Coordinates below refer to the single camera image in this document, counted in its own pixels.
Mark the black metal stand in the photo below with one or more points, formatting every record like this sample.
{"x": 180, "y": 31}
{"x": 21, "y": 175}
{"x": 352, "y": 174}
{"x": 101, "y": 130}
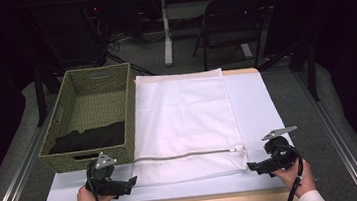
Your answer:
{"x": 312, "y": 73}
{"x": 40, "y": 95}

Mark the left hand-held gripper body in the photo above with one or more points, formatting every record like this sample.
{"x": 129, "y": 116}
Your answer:
{"x": 102, "y": 175}

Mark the person's right hand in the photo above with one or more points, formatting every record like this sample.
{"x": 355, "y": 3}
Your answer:
{"x": 297, "y": 182}

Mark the white mesh laundry bag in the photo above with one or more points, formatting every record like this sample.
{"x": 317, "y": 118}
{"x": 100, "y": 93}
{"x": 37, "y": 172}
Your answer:
{"x": 182, "y": 120}

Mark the white desk leg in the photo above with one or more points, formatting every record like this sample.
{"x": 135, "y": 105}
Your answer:
{"x": 166, "y": 31}
{"x": 246, "y": 50}

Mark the metal floor rail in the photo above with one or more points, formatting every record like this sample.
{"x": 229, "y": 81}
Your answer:
{"x": 338, "y": 137}
{"x": 22, "y": 163}

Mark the black cloth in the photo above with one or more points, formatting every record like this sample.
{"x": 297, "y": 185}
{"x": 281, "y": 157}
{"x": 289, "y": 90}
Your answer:
{"x": 93, "y": 138}

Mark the black folding chair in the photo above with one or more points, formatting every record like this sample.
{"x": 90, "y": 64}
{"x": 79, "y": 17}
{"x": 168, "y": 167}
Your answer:
{"x": 240, "y": 10}

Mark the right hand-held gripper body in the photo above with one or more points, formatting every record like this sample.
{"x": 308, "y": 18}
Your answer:
{"x": 281, "y": 153}

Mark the black cabinet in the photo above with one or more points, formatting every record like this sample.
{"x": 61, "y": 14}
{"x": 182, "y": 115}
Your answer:
{"x": 65, "y": 35}

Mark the green woven basket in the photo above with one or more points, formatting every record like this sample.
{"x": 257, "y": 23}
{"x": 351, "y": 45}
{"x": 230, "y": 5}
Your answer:
{"x": 96, "y": 102}

